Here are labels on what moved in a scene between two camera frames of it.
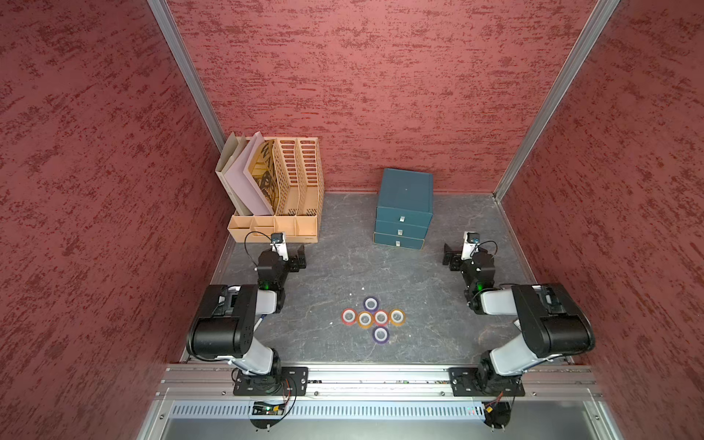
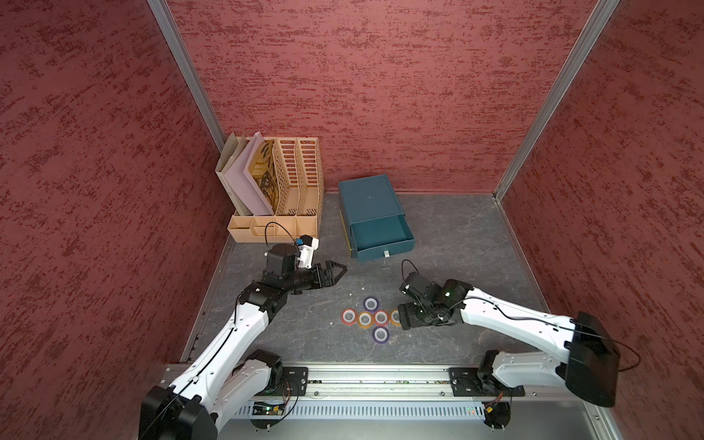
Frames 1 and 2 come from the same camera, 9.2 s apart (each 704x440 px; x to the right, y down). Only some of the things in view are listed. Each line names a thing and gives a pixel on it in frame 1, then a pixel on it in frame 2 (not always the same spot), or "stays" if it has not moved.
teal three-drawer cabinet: [404, 208] to [375, 222]
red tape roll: [381, 317] stays
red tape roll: [348, 316] stays
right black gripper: [455, 264] to [409, 319]
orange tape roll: [365, 320] stays
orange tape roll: [397, 317] stays
